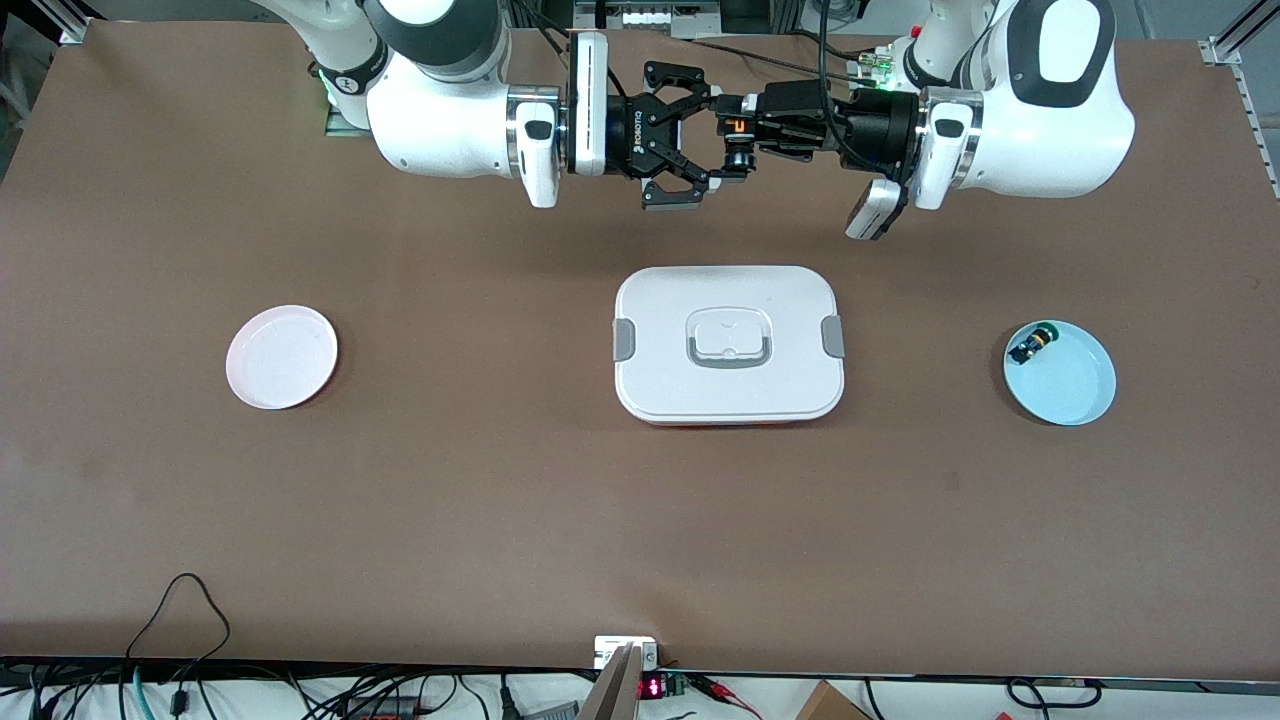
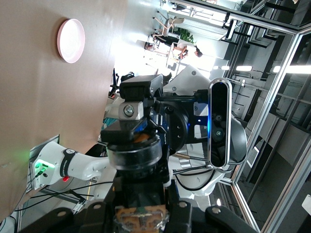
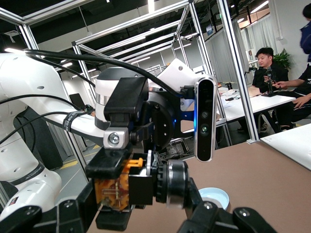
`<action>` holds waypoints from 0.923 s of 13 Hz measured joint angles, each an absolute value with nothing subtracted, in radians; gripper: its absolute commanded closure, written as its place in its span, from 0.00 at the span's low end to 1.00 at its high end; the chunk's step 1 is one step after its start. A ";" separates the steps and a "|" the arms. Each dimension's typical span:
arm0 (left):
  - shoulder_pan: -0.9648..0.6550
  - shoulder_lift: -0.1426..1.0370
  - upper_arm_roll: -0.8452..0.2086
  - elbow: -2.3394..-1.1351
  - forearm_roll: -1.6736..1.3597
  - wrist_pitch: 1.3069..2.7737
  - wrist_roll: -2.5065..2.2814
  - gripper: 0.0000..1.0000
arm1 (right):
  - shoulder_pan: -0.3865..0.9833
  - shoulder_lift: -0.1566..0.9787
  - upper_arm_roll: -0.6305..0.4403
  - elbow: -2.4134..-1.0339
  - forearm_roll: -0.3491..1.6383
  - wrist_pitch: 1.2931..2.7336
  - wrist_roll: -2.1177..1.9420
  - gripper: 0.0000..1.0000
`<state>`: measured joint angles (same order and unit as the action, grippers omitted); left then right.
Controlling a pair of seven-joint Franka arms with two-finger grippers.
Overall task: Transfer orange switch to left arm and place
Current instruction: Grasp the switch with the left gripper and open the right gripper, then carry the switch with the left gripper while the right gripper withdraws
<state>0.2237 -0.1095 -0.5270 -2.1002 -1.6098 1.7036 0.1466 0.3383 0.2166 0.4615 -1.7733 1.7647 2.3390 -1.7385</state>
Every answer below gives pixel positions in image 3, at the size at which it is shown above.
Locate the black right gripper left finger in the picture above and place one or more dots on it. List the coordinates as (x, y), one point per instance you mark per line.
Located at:
(73, 213)

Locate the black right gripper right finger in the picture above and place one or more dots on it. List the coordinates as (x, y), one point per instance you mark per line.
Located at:
(213, 218)

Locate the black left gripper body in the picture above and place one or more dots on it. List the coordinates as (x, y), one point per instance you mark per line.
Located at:
(162, 121)

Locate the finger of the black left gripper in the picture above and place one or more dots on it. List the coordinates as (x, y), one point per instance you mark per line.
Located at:
(114, 218)
(109, 165)

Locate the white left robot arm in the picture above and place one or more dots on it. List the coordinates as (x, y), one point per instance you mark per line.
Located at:
(24, 80)

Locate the light blue round plate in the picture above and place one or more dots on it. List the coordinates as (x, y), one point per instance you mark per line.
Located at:
(218, 196)

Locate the black office chair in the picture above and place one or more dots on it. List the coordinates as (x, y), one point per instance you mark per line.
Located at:
(76, 100)

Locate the long white work table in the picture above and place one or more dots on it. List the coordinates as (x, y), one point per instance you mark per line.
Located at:
(255, 106)

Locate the white table board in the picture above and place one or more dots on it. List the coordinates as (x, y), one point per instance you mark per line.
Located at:
(291, 145)

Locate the black desk gadget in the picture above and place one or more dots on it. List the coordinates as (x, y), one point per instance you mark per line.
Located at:
(268, 82)

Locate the seated person black jacket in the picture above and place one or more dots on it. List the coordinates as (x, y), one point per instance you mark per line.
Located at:
(279, 72)

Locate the white curtain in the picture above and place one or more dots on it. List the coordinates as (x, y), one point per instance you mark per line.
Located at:
(262, 36)

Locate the green potted plant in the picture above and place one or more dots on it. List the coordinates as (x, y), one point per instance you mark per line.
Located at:
(283, 58)

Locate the person black shirt reaching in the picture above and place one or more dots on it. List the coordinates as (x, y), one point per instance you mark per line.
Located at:
(303, 80)

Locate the standing person blue top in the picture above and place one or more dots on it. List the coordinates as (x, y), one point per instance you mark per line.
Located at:
(306, 36)

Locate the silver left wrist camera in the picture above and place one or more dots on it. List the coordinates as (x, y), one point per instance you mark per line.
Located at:
(205, 116)

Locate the aluminium frame post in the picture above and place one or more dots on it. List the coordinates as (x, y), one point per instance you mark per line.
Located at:
(201, 41)
(239, 80)

